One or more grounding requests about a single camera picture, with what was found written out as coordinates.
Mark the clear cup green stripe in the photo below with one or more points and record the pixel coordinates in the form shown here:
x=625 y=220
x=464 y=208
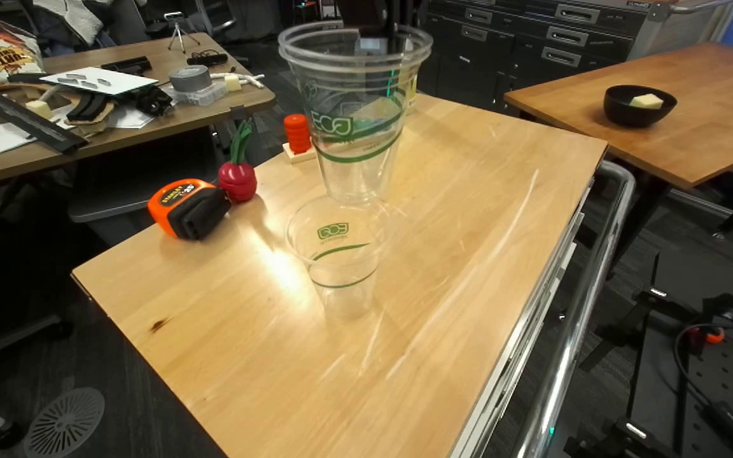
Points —
x=354 y=91

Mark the clear cup green logo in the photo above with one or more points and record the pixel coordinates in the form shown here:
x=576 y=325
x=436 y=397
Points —
x=342 y=249

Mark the red toy cherry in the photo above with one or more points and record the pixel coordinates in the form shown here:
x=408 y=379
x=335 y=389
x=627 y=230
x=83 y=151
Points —
x=237 y=174

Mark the orange black tape measure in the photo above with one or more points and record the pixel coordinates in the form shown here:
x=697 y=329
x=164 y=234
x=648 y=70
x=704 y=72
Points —
x=188 y=206

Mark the dark drawer cabinet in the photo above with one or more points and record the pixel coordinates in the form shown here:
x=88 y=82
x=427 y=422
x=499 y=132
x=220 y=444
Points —
x=485 y=48

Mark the grey tape roll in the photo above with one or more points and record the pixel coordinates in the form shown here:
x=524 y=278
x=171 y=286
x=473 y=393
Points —
x=193 y=77

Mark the black bowl with food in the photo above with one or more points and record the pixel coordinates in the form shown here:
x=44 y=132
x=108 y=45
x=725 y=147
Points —
x=637 y=105

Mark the white printed paper sheet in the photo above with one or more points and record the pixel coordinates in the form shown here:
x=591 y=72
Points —
x=101 y=80

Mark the light wooden side table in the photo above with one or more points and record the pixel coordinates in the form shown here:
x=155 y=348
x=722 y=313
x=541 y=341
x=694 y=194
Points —
x=687 y=147

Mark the black flat bar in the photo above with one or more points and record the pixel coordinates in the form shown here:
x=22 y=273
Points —
x=57 y=138

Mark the snack bag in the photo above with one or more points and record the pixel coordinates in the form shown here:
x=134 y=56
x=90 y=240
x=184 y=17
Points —
x=18 y=51

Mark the metal cart push handle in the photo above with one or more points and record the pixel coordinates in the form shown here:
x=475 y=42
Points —
x=559 y=376

